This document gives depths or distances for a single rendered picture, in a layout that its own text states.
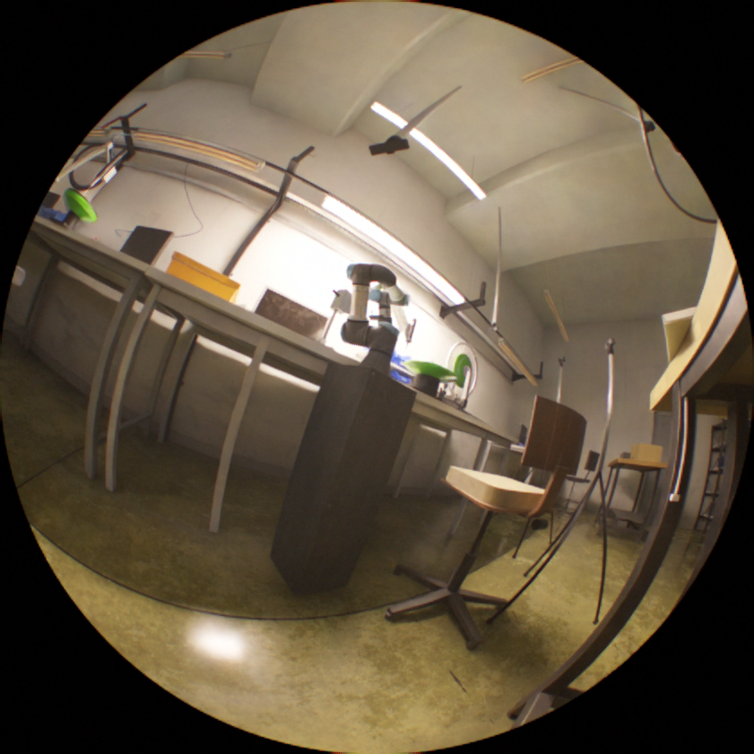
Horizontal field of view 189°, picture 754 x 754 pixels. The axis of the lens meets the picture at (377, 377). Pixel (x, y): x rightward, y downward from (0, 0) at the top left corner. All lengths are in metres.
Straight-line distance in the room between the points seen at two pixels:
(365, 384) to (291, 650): 0.83
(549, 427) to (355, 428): 0.56
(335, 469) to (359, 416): 0.17
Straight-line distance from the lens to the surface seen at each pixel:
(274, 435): 1.87
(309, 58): 3.46
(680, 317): 0.54
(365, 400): 0.65
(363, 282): 0.85
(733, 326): 0.42
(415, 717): 0.81
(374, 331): 0.83
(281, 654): 0.80
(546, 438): 0.71
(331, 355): 0.90
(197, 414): 1.87
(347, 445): 0.65
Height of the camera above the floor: 0.71
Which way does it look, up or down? 11 degrees up
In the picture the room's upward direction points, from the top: 19 degrees clockwise
